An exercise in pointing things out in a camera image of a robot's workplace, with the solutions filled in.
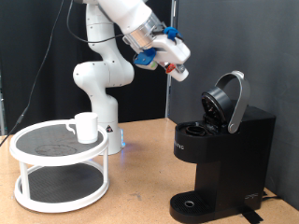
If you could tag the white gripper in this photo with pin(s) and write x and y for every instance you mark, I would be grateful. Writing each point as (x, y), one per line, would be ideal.
(174, 51)

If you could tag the orange red coffee pod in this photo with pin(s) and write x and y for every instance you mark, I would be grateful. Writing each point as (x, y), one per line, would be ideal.
(170, 68)

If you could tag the white plastic mug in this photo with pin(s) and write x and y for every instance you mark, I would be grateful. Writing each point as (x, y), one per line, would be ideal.
(87, 127)

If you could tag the black Keurig coffee machine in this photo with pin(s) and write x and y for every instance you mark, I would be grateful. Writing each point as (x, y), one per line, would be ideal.
(230, 161)

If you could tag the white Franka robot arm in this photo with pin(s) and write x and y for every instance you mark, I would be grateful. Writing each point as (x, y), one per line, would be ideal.
(102, 74)

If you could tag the vertical metal partition pole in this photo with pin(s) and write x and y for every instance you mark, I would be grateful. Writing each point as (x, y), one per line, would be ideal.
(170, 93)

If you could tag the black curtain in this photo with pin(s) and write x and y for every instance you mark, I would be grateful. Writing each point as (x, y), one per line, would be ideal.
(18, 46)

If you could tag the white two-tier turntable rack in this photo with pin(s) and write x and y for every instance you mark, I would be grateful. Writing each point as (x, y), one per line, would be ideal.
(59, 183)

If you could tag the black tape strip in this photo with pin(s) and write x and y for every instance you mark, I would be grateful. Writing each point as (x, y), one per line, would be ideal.
(252, 217)

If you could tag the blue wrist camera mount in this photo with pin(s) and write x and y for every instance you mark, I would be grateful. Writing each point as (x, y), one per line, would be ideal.
(145, 59)

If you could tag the grey metal post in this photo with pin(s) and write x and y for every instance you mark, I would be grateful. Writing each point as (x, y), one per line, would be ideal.
(2, 109)

